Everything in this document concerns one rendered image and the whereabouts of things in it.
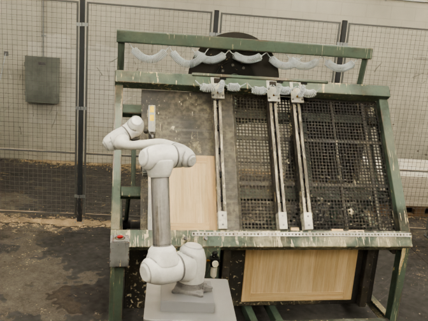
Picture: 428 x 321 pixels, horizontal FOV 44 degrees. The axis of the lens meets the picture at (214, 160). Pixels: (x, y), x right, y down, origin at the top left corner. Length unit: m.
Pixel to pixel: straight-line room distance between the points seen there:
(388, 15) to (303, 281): 5.73
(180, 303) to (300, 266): 1.47
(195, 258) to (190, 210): 0.83
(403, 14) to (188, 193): 6.16
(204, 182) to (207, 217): 0.26
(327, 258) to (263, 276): 0.51
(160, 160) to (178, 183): 1.00
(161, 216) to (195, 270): 0.37
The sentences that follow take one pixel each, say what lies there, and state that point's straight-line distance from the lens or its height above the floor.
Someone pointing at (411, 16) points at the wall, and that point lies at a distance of 9.30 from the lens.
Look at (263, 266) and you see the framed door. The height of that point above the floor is 0.54.
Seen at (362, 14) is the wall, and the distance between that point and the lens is 9.01.
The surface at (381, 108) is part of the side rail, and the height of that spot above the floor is 1.74.
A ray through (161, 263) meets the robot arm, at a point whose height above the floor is 1.04.
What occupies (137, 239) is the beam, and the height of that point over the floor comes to 0.85.
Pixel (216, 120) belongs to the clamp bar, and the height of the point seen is 1.60.
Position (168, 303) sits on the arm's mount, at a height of 0.80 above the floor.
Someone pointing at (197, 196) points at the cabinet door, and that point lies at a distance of 3.83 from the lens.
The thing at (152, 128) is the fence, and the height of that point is 1.52.
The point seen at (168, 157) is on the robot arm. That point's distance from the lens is 2.88.
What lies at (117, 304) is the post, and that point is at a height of 0.48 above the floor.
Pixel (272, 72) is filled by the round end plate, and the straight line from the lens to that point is 4.71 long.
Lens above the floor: 2.28
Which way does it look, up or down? 14 degrees down
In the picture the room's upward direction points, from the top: 4 degrees clockwise
